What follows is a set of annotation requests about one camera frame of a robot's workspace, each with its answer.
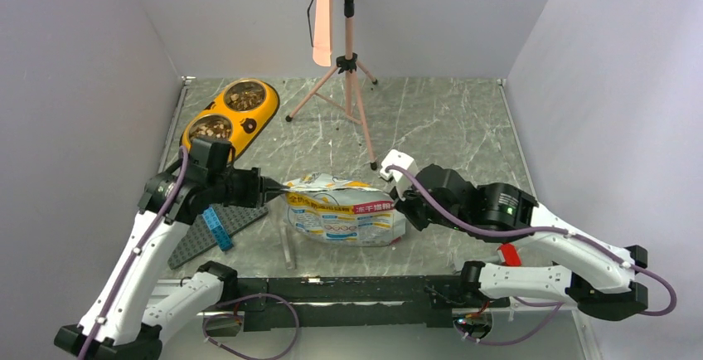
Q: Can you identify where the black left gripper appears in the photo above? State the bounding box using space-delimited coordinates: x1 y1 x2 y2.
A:
206 166 288 207

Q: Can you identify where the pet food bag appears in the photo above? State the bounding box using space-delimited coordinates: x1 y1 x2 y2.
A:
284 173 406 247

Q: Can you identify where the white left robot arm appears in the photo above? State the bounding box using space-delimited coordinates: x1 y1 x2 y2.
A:
54 139 288 359

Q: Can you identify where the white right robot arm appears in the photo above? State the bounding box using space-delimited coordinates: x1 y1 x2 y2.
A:
386 164 648 321

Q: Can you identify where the yellow double pet bowl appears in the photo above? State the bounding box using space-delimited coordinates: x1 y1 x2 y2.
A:
179 78 280 161

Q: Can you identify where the blue building brick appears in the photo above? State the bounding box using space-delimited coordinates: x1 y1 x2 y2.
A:
202 207 234 252

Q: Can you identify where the red clamp block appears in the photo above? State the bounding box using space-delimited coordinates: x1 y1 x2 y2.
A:
497 243 522 267

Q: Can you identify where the kibble in near bowl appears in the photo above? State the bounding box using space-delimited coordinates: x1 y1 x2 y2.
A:
187 114 233 140

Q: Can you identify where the kibble in bowl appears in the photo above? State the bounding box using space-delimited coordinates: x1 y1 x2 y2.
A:
187 114 233 140
224 81 266 112

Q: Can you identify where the grey building baseplate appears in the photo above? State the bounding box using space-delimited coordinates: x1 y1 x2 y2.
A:
167 205 269 270

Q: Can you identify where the kibble in far bowl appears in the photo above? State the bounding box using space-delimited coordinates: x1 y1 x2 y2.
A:
224 81 266 112

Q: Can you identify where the pink tripod stand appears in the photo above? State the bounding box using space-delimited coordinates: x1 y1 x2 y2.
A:
285 0 379 171

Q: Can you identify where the pink light panel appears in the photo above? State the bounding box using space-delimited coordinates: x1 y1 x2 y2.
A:
306 0 332 67

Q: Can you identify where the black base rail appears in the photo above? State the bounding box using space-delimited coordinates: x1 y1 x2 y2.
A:
208 275 510 332

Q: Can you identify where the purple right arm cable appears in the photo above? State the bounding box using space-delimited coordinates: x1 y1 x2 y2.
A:
386 165 677 348

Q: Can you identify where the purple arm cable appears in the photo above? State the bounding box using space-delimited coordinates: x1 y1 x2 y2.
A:
386 165 677 348
76 145 191 360

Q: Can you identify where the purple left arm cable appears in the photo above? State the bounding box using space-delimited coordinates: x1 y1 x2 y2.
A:
76 145 191 360

